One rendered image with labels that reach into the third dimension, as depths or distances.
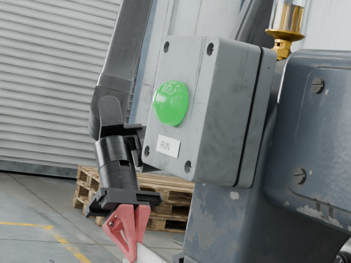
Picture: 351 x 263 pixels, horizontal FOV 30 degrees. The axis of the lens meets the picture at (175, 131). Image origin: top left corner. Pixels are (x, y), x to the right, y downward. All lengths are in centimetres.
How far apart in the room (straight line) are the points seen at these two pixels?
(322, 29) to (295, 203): 814
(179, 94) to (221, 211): 9
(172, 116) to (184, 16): 859
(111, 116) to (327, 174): 68
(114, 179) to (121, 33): 29
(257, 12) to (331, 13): 770
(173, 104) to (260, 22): 38
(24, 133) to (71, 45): 124
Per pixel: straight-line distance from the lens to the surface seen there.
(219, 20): 928
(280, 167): 41
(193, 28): 907
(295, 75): 41
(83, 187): 665
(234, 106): 40
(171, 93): 41
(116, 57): 111
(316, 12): 870
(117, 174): 98
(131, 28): 115
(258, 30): 77
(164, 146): 43
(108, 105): 103
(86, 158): 850
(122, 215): 94
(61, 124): 833
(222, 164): 40
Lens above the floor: 129
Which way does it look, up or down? 3 degrees down
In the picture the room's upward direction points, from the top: 11 degrees clockwise
